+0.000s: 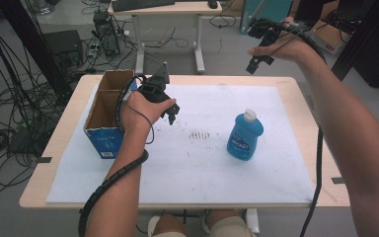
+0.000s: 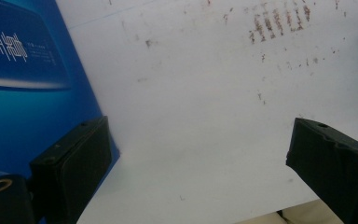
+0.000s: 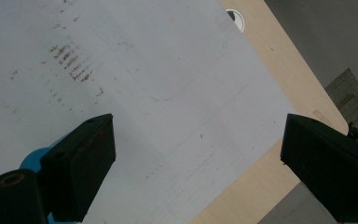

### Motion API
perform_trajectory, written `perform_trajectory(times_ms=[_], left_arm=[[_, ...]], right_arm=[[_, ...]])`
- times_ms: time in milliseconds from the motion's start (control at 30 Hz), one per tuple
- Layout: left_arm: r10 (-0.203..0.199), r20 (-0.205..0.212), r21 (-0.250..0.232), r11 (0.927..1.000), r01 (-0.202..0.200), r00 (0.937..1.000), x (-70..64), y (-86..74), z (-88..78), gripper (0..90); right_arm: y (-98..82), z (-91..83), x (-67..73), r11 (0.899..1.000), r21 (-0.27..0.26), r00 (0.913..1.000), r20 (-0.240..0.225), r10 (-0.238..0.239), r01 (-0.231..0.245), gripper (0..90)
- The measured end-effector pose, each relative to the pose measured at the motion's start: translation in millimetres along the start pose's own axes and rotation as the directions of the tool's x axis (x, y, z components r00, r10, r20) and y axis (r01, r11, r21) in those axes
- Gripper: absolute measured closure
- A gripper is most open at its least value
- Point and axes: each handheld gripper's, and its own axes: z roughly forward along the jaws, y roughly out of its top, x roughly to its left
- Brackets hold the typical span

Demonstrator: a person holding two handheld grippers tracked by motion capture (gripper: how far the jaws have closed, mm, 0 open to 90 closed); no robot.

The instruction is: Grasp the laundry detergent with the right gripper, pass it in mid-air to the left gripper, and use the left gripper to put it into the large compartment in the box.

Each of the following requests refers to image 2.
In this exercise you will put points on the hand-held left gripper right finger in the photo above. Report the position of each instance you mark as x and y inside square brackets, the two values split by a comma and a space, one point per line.
[335, 168]

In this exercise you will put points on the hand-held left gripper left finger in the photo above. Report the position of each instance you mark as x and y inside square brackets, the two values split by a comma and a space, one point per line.
[71, 168]

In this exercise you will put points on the blue cardboard box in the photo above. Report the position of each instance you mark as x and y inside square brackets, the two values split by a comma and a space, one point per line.
[34, 102]

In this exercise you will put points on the light wooden table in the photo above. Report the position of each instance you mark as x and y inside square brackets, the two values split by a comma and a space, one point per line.
[304, 216]

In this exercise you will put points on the white sheet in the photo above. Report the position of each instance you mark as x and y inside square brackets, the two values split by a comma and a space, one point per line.
[199, 124]

